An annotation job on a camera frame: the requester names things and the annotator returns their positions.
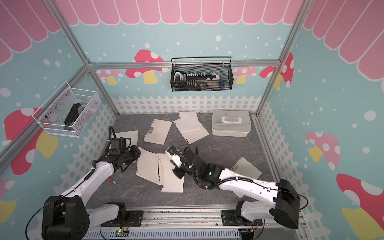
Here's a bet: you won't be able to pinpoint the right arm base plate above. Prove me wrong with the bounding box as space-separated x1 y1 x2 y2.
221 210 263 227

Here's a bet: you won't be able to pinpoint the items in black basket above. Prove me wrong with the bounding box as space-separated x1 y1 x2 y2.
171 71 225 91

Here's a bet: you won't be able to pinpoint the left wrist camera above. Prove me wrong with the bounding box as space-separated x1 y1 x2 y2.
111 137 127 152

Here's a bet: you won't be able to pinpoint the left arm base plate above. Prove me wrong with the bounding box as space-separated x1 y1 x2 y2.
102 211 144 228

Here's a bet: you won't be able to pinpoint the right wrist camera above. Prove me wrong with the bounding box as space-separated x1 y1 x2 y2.
166 146 182 168

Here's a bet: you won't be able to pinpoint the red handled screwdriver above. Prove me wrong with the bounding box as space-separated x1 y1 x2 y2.
108 177 118 186

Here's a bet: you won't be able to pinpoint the black wire mesh basket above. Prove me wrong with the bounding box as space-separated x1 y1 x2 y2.
170 56 234 92

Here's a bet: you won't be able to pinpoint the white wire mesh basket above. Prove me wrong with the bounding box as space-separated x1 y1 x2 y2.
32 83 102 138

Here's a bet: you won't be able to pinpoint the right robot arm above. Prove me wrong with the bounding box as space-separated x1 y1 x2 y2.
166 146 303 230

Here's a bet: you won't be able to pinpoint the white plastic storage box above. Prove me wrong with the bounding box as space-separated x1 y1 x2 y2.
212 110 252 138

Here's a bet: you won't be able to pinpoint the green circuit board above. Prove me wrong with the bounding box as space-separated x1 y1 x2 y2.
115 229 130 238

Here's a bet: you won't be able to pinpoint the black block in white basket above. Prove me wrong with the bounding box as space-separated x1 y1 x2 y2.
64 103 82 131

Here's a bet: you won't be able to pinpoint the torn lined paper page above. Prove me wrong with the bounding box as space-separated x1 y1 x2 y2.
174 119 209 144

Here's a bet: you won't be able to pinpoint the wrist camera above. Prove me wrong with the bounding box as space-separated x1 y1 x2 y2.
111 137 127 152
166 146 182 168

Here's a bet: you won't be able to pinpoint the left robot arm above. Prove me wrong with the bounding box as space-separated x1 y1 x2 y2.
42 145 141 240

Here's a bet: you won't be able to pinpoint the large spiral notebook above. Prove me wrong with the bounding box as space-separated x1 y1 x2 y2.
116 131 139 147

